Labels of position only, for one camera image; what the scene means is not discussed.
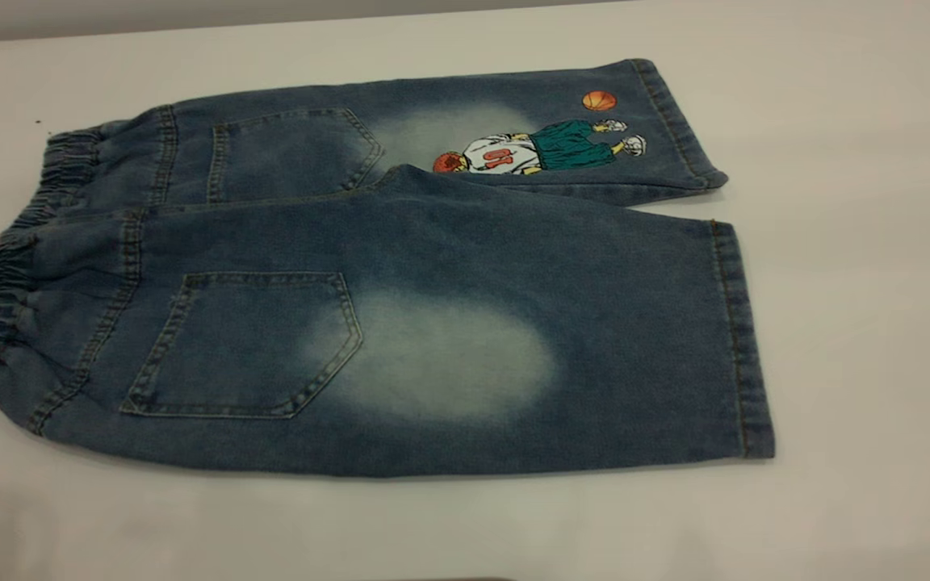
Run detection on blue denim shorts with print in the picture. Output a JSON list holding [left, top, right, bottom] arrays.
[[0, 58, 776, 479]]

